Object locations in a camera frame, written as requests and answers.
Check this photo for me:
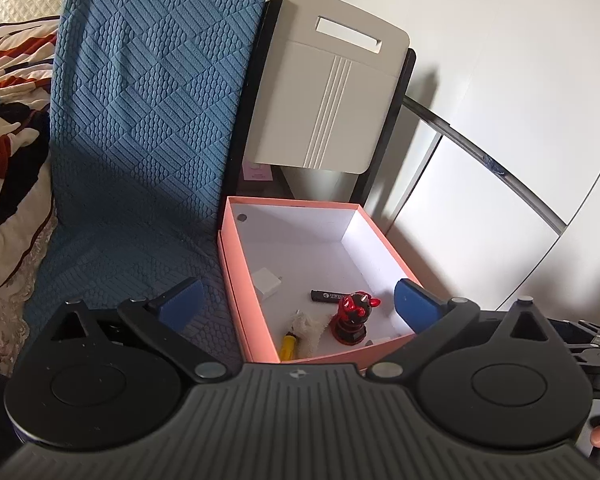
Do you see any blue textured cushion cover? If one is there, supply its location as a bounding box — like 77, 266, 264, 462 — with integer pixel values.
22, 0, 266, 363

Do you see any silver wardrobe door strip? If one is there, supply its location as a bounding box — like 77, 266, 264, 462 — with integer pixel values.
402, 96, 567, 237

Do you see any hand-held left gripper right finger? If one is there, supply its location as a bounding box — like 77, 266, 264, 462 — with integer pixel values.
367, 278, 566, 380

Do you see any red and black toy figure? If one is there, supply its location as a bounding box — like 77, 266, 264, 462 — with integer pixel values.
329, 292, 382, 346

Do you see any white charger cube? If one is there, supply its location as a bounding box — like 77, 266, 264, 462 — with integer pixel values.
252, 268, 283, 301

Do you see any white wardrobe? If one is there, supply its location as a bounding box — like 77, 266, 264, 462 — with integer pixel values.
325, 0, 600, 331

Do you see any printed blanket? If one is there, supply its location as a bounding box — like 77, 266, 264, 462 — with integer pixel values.
0, 16, 62, 306

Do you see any white plastic folding panel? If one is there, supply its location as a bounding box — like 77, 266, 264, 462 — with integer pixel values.
242, 0, 411, 175

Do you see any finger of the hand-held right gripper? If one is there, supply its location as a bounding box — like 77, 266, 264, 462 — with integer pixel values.
550, 320, 600, 361

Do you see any pink paper carton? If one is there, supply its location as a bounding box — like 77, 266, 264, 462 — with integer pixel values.
242, 162, 274, 181

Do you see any pink cardboard box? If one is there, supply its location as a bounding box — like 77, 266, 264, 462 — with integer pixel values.
217, 196, 427, 365

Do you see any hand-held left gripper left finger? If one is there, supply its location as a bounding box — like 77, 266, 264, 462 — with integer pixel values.
50, 278, 229, 381

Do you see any floral lace bedsheet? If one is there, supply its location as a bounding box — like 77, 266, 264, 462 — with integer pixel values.
0, 200, 63, 363

